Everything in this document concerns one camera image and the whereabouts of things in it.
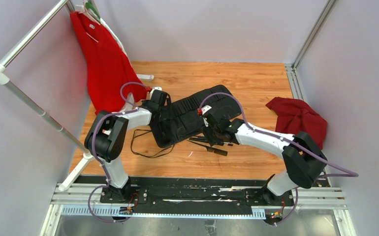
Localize black angled brush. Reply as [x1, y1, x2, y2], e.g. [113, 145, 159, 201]
[189, 136, 209, 143]

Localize black makeup brush roll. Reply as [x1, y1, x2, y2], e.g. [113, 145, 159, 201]
[150, 85, 241, 148]

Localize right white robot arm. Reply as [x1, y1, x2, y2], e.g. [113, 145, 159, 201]
[197, 106, 327, 205]

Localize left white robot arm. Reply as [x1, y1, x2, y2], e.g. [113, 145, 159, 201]
[84, 87, 171, 203]

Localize black comb brush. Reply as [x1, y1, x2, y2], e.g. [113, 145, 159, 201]
[189, 141, 228, 156]

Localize red hanging shirt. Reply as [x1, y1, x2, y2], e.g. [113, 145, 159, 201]
[70, 12, 147, 113]

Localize dark red crumpled cloth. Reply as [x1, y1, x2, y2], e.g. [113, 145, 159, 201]
[266, 97, 328, 149]

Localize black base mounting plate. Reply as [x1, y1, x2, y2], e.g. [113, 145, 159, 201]
[100, 177, 294, 216]

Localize green white hangers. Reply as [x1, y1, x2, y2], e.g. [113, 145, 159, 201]
[74, 0, 101, 25]

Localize metal clothes rack pole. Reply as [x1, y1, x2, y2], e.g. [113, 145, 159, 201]
[0, 0, 89, 192]

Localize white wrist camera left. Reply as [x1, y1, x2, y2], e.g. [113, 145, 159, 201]
[151, 87, 162, 92]

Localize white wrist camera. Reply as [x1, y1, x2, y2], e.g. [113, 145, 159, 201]
[151, 87, 162, 92]
[197, 105, 212, 127]

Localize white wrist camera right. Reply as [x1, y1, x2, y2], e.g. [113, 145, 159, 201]
[197, 105, 212, 127]

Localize black tie cord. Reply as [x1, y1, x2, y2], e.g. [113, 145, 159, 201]
[130, 129, 175, 159]

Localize aluminium frame post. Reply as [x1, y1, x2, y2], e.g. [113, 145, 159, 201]
[292, 0, 338, 68]

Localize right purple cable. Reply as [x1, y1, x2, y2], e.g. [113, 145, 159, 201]
[197, 92, 359, 225]

